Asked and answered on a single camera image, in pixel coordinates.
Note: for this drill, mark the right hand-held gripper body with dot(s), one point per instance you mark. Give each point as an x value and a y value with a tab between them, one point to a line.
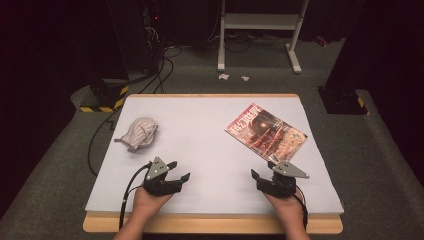
283	183

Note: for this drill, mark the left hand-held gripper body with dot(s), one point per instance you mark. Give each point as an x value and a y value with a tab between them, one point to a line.
156	170

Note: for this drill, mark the red and purple magazine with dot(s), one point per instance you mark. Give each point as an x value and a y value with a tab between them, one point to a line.
266	131

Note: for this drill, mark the person's right hand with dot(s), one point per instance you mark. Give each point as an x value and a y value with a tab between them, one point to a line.
286	210

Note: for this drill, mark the person's left hand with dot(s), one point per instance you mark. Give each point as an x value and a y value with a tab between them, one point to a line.
148	206

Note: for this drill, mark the white table mat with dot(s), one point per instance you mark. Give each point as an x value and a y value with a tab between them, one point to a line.
206	140

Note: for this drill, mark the wooden table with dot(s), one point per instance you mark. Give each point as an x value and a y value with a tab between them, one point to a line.
213	225

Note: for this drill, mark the black stand base yellow stripes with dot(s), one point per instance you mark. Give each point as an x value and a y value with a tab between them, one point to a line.
106	96
343	101

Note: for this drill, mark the white paper scrap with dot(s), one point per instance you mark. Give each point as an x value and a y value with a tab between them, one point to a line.
245	78
223	77

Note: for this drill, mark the dark equipment rack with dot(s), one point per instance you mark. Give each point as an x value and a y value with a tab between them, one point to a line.
151	33

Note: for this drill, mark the small red object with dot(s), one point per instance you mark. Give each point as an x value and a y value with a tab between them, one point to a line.
321	41

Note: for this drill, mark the white metal stand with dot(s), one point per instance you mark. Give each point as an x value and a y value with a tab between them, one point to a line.
261	21

